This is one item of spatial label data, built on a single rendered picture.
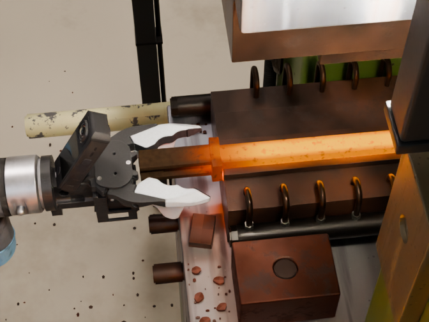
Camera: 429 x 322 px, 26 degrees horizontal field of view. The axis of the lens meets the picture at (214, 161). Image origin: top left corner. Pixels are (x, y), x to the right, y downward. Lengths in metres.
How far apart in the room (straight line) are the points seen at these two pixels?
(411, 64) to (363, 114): 0.57
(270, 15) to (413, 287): 0.26
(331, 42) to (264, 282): 0.33
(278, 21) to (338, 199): 0.40
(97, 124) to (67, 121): 0.58
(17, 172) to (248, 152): 0.29
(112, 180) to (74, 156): 0.06
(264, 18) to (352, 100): 0.49
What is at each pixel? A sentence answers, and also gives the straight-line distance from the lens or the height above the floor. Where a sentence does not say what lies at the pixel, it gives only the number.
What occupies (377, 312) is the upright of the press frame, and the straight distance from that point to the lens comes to 1.03.
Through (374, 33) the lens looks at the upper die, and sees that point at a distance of 0.92.
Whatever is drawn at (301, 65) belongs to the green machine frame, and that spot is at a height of 0.94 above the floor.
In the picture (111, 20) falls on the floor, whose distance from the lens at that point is 2.72.
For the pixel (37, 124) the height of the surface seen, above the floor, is 0.64.
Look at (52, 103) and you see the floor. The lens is 2.54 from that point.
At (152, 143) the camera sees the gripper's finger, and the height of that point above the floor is 1.00.
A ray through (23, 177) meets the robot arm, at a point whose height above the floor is 1.01.
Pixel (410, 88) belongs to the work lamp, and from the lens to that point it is 0.69.
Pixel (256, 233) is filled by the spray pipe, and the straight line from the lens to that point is 1.16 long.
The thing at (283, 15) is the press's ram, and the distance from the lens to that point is 0.81.
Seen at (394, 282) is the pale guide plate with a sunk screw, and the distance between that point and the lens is 0.85.
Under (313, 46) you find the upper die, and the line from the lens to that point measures 0.92.
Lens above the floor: 1.97
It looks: 55 degrees down
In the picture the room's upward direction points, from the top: straight up
